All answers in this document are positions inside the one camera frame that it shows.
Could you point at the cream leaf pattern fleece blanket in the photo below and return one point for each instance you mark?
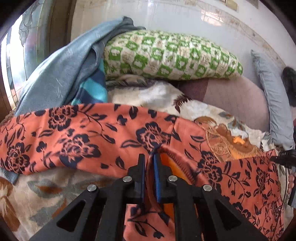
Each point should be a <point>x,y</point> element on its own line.
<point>37,198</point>

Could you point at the green white patterned pillow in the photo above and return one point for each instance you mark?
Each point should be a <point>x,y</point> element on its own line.
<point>158,54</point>

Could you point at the light blue pillow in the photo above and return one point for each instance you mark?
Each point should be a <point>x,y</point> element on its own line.
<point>280,115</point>

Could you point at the orange black floral garment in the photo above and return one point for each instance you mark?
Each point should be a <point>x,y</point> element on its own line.
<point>106,139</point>

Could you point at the grey blue cloth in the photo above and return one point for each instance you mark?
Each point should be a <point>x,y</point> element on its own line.
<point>56,80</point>

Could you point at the dark furry object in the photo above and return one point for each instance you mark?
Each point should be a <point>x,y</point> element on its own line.
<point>288,77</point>

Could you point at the person's right hand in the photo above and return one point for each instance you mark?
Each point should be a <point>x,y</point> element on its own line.
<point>291,184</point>

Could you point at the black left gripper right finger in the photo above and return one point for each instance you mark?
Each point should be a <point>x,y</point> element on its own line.
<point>201,213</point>

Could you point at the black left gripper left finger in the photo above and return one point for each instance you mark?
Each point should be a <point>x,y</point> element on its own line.
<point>98,213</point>

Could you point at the pink quilted cushion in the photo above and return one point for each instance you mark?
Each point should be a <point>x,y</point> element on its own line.
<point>238,96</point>

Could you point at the teal navy striped cloth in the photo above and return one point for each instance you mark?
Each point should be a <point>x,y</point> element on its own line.
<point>93,89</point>

